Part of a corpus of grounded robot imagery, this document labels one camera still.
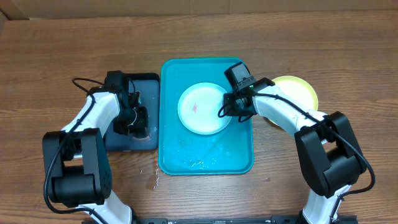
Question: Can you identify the teal plastic tray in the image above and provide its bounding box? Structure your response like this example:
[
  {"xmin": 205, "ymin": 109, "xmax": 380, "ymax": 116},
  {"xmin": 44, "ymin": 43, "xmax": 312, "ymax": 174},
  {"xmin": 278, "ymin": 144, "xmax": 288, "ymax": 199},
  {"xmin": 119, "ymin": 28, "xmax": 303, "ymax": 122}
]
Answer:
[{"xmin": 159, "ymin": 57, "xmax": 254, "ymax": 175}]

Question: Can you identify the black water tray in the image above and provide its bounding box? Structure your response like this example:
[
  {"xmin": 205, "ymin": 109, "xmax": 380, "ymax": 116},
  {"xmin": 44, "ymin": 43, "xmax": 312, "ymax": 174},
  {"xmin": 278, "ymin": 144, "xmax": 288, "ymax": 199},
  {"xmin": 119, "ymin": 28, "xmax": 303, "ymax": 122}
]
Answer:
[{"xmin": 104, "ymin": 73, "xmax": 160, "ymax": 152}]

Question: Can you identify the light blue plate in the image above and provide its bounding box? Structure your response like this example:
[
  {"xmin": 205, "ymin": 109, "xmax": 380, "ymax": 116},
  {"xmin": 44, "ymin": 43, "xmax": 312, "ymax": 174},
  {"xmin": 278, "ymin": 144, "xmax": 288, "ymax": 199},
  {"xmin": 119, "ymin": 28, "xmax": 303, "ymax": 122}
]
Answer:
[{"xmin": 177, "ymin": 82, "xmax": 231, "ymax": 135}]

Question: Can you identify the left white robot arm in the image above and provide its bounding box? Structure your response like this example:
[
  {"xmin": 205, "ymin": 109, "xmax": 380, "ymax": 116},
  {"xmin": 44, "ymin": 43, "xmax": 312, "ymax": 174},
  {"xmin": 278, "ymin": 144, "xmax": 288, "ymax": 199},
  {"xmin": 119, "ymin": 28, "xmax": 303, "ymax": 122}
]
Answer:
[{"xmin": 42, "ymin": 90, "xmax": 147, "ymax": 223}]

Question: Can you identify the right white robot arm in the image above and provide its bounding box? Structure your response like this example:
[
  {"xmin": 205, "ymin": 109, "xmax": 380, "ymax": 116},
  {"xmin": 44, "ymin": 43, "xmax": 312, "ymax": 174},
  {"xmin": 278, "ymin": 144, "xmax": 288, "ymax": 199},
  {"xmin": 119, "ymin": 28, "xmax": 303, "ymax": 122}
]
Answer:
[{"xmin": 218, "ymin": 78, "xmax": 372, "ymax": 223}]

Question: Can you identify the green sponge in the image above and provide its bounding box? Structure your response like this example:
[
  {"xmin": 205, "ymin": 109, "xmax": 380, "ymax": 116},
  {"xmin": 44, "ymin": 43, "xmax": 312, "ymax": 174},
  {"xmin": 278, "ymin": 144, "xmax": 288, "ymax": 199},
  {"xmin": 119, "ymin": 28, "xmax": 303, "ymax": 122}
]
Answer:
[{"xmin": 132, "ymin": 133, "xmax": 151, "ymax": 141}]

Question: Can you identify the yellow plate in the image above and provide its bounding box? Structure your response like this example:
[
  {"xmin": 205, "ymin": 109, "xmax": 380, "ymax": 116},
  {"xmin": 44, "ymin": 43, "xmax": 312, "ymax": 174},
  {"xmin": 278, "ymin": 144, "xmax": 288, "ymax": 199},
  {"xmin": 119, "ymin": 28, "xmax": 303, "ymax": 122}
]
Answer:
[{"xmin": 272, "ymin": 76, "xmax": 318, "ymax": 110}]

